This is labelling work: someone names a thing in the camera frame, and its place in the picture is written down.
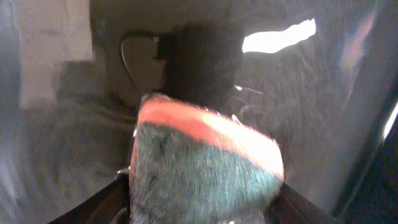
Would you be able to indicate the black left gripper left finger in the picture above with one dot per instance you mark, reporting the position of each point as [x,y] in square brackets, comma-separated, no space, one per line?
[103,207]

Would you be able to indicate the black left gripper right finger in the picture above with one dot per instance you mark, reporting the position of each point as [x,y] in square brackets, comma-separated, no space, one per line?
[291,207]

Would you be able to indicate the orange and green sponge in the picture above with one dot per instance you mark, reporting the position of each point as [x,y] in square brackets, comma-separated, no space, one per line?
[192,165]

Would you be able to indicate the black rectangular plastic tray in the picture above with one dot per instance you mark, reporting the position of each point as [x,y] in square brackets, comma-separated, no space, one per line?
[317,77]

